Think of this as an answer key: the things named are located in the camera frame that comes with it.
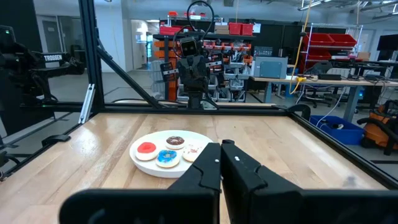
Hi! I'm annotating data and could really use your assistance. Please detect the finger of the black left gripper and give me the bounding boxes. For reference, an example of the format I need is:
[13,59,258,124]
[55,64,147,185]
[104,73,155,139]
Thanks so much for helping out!
[183,58,194,91]
[193,58,205,91]

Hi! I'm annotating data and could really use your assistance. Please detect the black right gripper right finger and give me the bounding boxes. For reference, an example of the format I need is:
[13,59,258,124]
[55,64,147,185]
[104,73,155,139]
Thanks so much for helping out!
[220,139,305,224]

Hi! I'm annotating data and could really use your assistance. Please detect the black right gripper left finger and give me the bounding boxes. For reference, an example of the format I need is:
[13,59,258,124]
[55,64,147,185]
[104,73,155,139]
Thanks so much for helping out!
[167,142,222,194]

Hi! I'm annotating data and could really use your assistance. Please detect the small white sprinkled donut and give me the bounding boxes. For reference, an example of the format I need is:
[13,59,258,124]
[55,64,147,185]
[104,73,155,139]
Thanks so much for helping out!
[182,143,205,164]

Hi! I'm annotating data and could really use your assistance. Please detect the small blue donut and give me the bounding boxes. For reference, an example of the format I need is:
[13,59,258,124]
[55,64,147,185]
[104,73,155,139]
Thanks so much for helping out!
[155,149,181,169]

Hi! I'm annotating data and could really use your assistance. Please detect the small chocolate donut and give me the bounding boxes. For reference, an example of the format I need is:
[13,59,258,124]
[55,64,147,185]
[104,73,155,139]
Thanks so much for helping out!
[164,135,187,151]

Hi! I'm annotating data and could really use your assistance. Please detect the small red donut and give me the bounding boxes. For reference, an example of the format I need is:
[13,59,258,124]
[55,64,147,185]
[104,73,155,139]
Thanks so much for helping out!
[135,141,159,162]

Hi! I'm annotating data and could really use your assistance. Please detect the white round plate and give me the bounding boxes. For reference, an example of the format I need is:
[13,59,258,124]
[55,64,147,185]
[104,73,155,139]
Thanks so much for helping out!
[129,129,215,179]

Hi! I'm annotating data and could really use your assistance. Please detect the black parts shelving rack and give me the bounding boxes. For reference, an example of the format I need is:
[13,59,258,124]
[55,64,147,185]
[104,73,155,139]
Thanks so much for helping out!
[152,11,256,103]

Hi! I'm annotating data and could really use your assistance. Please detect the grey equipment box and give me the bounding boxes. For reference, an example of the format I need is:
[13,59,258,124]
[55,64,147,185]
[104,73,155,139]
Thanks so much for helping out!
[252,56,289,80]

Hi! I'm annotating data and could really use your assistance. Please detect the blue storage bin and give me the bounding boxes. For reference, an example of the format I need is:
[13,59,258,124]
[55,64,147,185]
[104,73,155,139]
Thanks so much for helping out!
[309,114,365,146]

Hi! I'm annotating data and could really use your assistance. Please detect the black office chair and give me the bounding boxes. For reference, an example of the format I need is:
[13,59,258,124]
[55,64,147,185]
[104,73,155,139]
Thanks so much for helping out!
[299,60,334,109]

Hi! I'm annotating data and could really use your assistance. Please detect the orange shop vacuum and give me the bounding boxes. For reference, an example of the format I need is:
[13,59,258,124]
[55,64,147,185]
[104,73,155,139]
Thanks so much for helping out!
[356,99,398,156]

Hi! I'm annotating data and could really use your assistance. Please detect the long wooden workbench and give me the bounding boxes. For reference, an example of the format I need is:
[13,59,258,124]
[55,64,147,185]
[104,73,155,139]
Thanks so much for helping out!
[249,75,398,123]

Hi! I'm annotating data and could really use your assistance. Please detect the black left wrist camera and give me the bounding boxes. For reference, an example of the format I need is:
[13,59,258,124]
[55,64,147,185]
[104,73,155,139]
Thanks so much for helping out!
[179,37,199,58]

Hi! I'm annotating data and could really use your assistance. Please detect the black aluminium table frame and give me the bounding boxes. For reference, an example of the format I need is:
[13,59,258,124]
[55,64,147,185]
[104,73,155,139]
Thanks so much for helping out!
[0,0,398,190]

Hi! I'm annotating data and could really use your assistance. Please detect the silver frame bracket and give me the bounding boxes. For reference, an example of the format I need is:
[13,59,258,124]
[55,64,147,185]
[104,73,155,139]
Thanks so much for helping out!
[77,83,96,125]

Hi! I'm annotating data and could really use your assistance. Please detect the black curved frame brace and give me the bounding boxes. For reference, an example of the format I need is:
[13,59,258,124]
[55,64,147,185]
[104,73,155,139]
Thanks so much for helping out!
[286,103,312,121]

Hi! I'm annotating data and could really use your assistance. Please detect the yellow hanging cable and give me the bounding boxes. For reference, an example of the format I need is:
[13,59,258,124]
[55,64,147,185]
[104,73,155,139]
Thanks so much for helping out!
[288,0,313,95]

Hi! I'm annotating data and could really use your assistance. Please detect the black frame foot clamp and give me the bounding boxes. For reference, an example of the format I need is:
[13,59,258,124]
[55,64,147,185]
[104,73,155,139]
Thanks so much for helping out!
[41,134,72,147]

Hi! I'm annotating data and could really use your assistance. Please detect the wire shelf with red bins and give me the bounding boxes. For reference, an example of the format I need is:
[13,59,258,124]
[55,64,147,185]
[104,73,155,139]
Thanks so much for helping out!
[299,23,358,75]

